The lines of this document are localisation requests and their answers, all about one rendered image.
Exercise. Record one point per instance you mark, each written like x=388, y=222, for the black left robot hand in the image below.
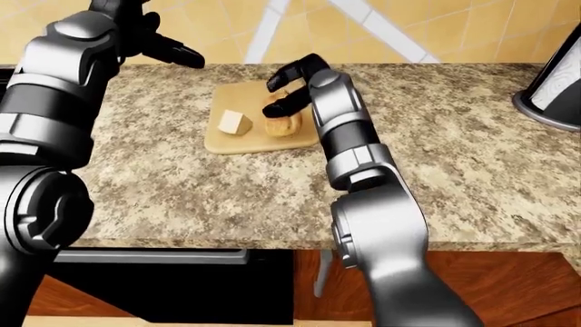
x=168, y=47

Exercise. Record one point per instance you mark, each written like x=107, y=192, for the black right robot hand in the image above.
x=292, y=98

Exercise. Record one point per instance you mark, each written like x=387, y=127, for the brown bread loaf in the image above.
x=283, y=124

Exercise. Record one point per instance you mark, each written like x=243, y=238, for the light wooden cutting board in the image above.
x=254, y=136

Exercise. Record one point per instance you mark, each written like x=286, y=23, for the pale cheese wedge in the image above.
x=233, y=123

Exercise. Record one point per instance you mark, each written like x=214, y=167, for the black dishwasher front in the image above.
x=181, y=282

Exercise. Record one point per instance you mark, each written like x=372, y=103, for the wooden cabinet door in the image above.
x=495, y=289

